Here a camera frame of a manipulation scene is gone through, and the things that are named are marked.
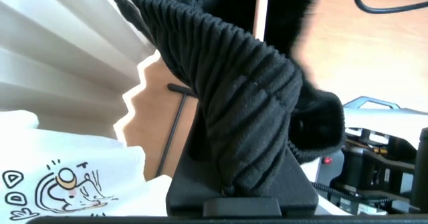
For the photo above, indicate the black clothes rack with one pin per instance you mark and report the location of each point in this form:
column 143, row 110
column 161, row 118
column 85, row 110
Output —
column 180, row 89

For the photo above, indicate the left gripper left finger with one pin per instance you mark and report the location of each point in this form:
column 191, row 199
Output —
column 187, row 177

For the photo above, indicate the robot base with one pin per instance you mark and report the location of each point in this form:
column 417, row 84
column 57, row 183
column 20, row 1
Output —
column 374, row 122

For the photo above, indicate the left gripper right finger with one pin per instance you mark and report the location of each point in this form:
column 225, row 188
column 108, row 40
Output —
column 297, row 190

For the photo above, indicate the white printed T-shirt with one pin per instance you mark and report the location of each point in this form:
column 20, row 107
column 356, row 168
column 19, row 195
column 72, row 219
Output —
column 83, row 150

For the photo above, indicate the black ribbed garment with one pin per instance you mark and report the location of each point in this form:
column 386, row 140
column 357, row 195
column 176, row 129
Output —
column 240, row 100

